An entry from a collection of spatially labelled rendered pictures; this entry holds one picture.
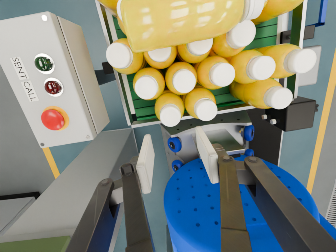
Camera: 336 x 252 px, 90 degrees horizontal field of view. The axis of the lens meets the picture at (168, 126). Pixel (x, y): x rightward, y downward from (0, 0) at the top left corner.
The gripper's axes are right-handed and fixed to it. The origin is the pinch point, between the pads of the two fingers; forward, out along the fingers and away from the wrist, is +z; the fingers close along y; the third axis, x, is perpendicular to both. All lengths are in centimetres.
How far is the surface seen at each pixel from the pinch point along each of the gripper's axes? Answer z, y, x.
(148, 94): 13.6, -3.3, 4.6
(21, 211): 97, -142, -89
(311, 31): 23.4, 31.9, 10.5
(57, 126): 10.3, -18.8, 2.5
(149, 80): 13.5, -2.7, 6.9
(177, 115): 13.6, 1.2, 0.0
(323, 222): 45, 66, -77
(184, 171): 20.0, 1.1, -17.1
